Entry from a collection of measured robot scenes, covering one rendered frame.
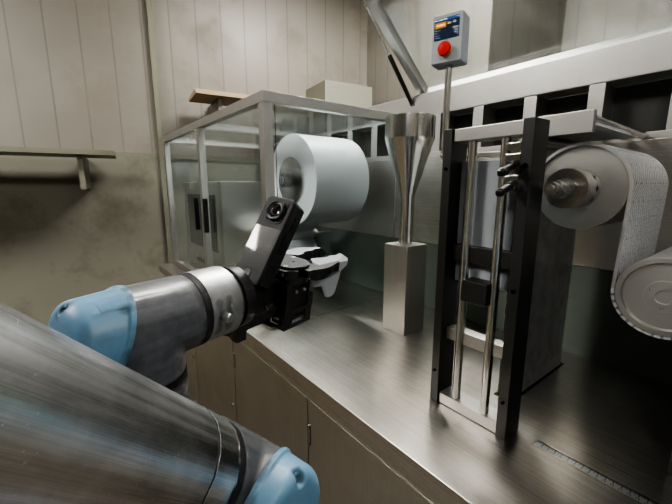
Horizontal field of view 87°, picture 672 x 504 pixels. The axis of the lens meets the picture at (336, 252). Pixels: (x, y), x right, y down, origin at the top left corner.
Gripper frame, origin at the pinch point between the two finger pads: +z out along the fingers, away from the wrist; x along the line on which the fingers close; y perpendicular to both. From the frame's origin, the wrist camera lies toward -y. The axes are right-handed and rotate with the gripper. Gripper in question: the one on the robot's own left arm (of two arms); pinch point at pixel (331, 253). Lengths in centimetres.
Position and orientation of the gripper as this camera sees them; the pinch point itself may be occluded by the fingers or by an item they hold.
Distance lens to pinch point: 55.3
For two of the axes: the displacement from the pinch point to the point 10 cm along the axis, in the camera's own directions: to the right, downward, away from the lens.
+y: -1.1, 9.6, 2.5
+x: 8.2, 2.4, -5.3
